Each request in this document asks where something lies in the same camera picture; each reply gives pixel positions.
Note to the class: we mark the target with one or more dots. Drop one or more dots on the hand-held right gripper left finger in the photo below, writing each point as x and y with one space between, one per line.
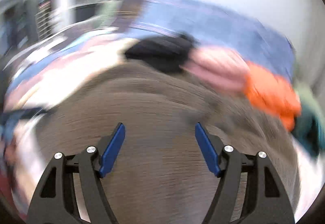
113 150

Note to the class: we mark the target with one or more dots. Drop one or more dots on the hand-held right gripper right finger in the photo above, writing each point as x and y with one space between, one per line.
207 150

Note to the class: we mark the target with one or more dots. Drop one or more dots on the grey-green fleece jacket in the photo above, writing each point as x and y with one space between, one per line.
162 112

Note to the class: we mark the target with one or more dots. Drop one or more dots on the pink garment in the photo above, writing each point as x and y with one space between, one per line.
218 69

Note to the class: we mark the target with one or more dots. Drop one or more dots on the orange puffer jacket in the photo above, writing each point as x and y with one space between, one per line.
271 94

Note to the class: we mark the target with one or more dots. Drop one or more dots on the white bed sheet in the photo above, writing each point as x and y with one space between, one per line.
304 175

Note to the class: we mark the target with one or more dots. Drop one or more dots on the cream cloth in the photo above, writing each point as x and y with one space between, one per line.
128 48

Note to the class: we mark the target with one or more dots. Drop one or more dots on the teal garment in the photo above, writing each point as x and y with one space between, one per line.
307 125

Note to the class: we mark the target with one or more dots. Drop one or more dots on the printed blanket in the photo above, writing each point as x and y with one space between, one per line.
50 66

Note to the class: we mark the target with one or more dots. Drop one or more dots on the black puffer jacket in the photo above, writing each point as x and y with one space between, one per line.
162 51

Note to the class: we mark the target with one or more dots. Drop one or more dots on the blue plaid sheet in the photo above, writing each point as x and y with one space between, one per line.
228 28

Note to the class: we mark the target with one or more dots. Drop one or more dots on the green sofa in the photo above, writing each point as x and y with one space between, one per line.
108 13

